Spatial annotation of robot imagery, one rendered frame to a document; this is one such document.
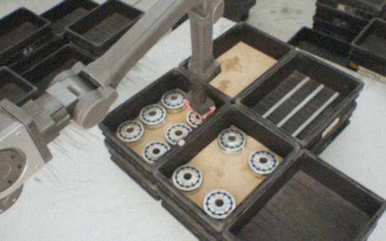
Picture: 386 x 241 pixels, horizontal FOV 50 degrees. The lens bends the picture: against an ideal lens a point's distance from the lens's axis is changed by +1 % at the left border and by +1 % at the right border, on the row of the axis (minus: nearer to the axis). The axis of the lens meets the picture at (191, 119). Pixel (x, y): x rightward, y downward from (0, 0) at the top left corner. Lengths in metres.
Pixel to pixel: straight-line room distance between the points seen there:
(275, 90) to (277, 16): 1.90
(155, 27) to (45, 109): 0.28
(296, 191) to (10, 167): 0.93
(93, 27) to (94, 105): 1.92
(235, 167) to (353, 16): 1.59
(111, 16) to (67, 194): 1.46
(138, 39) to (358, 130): 1.15
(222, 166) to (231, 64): 0.53
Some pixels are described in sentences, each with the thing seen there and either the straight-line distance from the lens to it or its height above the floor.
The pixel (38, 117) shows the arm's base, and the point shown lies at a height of 1.48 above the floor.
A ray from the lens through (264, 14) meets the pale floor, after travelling 3.55.
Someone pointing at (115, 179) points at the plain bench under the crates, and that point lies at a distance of 1.61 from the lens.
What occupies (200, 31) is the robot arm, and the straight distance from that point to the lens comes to 1.09.
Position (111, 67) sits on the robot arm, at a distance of 0.84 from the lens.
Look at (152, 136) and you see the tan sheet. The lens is 1.53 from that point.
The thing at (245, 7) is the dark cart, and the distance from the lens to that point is 3.30.
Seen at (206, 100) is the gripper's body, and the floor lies 0.96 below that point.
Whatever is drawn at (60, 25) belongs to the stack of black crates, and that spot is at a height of 0.38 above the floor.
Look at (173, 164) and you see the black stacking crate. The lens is 1.38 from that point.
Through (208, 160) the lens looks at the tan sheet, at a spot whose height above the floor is 0.83.
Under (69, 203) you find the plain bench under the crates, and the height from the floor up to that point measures 0.70.
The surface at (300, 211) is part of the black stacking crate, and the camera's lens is 1.37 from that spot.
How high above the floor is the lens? 2.01
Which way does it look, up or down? 49 degrees down
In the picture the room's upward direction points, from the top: 5 degrees counter-clockwise
